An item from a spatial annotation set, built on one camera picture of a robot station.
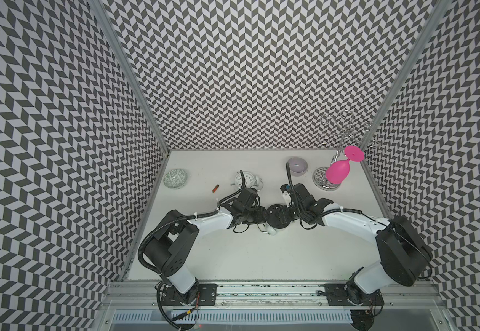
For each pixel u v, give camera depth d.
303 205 0.67
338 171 0.82
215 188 1.00
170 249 0.45
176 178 1.04
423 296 0.76
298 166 1.11
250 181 1.01
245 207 0.71
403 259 0.44
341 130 0.79
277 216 0.87
